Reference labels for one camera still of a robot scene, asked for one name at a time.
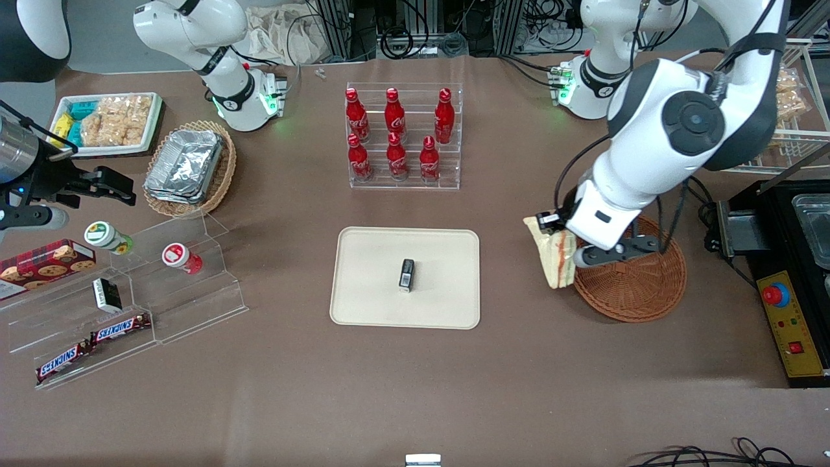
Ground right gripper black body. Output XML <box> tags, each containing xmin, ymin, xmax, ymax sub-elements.
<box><xmin>29</xmin><ymin>162</ymin><xmax>78</xmax><ymax>207</ymax></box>

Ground triangle sandwich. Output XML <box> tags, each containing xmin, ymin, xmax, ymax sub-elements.
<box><xmin>523</xmin><ymin>215</ymin><xmax>578</xmax><ymax>290</ymax></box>

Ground white rectangular snack tray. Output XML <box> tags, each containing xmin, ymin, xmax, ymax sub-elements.
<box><xmin>55</xmin><ymin>92</ymin><xmax>164</xmax><ymax>158</ymax></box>

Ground brown round wicker basket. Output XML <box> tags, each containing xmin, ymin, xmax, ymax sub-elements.
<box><xmin>574</xmin><ymin>214</ymin><xmax>687</xmax><ymax>323</ymax></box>

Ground light oval wicker basket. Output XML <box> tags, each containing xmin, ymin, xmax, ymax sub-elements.
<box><xmin>143</xmin><ymin>119</ymin><xmax>238</xmax><ymax>219</ymax></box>

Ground cream plastic serving tray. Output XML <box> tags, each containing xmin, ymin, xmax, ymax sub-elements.
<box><xmin>329</xmin><ymin>226</ymin><xmax>481</xmax><ymax>330</ymax></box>

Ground green sunflower cup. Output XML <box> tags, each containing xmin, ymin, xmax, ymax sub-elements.
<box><xmin>84</xmin><ymin>221</ymin><xmax>134</xmax><ymax>256</ymax></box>

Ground clear rice cracker bag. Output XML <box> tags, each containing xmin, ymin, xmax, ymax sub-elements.
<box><xmin>81</xmin><ymin>107</ymin><xmax>121</xmax><ymax>147</ymax></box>
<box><xmin>107</xmin><ymin>95</ymin><xmax>153</xmax><ymax>145</ymax></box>

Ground stacked aluminium foil trays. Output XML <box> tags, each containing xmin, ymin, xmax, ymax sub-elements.
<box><xmin>144</xmin><ymin>128</ymin><xmax>224</xmax><ymax>205</ymax></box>

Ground red tartan cookie box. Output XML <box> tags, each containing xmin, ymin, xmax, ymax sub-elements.
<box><xmin>0</xmin><ymin>239</ymin><xmax>97</xmax><ymax>300</ymax></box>

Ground red lid strawberry cup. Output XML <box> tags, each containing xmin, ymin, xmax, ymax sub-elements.
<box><xmin>161</xmin><ymin>243</ymin><xmax>204</xmax><ymax>275</ymax></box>

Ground clear acrylic stepped shelf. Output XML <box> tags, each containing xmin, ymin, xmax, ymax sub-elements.
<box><xmin>126</xmin><ymin>213</ymin><xmax>249</xmax><ymax>346</ymax></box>
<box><xmin>0</xmin><ymin>259</ymin><xmax>158</xmax><ymax>391</ymax></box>

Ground Snickers chocolate bar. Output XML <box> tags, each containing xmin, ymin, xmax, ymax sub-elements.
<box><xmin>89</xmin><ymin>313</ymin><xmax>152</xmax><ymax>344</ymax></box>
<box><xmin>35</xmin><ymin>341</ymin><xmax>93</xmax><ymax>385</ymax></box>

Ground clear acrylic bottle rack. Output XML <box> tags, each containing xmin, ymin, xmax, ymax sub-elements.
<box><xmin>346</xmin><ymin>82</ymin><xmax>464</xmax><ymax>191</ymax></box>

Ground black heating appliance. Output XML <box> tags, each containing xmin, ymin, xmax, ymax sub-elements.
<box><xmin>746</xmin><ymin>178</ymin><xmax>830</xmax><ymax>390</ymax></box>

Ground red cola bottle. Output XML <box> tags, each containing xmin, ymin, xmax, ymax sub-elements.
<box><xmin>420</xmin><ymin>135</ymin><xmax>442</xmax><ymax>182</ymax></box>
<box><xmin>348</xmin><ymin>133</ymin><xmax>374</xmax><ymax>182</ymax></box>
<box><xmin>346</xmin><ymin>88</ymin><xmax>370</xmax><ymax>143</ymax></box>
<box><xmin>385</xmin><ymin>88</ymin><xmax>407</xmax><ymax>140</ymax></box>
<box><xmin>434</xmin><ymin>88</ymin><xmax>456</xmax><ymax>145</ymax></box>
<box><xmin>386</xmin><ymin>132</ymin><xmax>409</xmax><ymax>181</ymax></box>

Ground black metal rod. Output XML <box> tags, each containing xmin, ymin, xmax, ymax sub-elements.
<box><xmin>755</xmin><ymin>143</ymin><xmax>830</xmax><ymax>195</ymax></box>

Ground yellow control panel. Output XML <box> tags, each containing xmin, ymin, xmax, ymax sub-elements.
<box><xmin>757</xmin><ymin>270</ymin><xmax>829</xmax><ymax>379</ymax></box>

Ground steel pan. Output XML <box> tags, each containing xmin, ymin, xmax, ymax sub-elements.
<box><xmin>791</xmin><ymin>193</ymin><xmax>830</xmax><ymax>270</ymax></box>

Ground white crumpled cloth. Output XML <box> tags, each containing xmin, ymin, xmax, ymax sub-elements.
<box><xmin>245</xmin><ymin>3</ymin><xmax>333</xmax><ymax>66</ymax></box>

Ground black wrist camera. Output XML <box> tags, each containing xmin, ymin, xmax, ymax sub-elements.
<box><xmin>536</xmin><ymin>209</ymin><xmax>573</xmax><ymax>235</ymax></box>

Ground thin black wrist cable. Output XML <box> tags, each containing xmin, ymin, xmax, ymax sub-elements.
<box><xmin>0</xmin><ymin>101</ymin><xmax>78</xmax><ymax>156</ymax></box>

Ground black camera cable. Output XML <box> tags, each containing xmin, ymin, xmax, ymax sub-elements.
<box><xmin>553</xmin><ymin>135</ymin><xmax>613</xmax><ymax>215</ymax></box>

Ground black appliance cable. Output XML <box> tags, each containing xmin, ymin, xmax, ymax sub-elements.
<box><xmin>681</xmin><ymin>174</ymin><xmax>759</xmax><ymax>289</ymax></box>

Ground tangled black cables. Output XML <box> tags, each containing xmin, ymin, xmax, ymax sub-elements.
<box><xmin>519</xmin><ymin>0</ymin><xmax>584</xmax><ymax>53</ymax></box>

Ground black floor cables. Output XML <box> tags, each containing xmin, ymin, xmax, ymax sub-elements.
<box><xmin>626</xmin><ymin>438</ymin><xmax>805</xmax><ymax>467</ymax></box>

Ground white wire rack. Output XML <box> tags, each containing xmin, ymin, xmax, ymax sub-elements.
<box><xmin>775</xmin><ymin>39</ymin><xmax>830</xmax><ymax>174</ymax></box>

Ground aluminium frame post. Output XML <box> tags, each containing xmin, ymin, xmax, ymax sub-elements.
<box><xmin>314</xmin><ymin>0</ymin><xmax>377</xmax><ymax>62</ymax></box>
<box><xmin>496</xmin><ymin>0</ymin><xmax>523</xmax><ymax>56</ymax></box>

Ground black coiled cable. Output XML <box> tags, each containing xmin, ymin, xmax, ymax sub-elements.
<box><xmin>379</xmin><ymin>26</ymin><xmax>416</xmax><ymax>60</ymax></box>

